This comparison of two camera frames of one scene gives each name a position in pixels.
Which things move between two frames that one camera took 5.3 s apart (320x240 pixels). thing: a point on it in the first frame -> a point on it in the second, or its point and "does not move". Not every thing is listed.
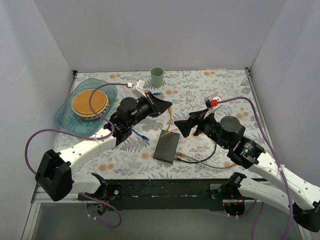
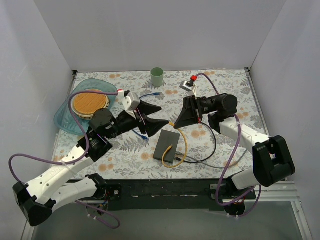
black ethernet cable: x=199 y=160 does not move
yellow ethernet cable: x=170 y=112 -> x=170 y=146
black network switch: x=166 y=146 does not move
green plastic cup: x=157 y=73 does not move
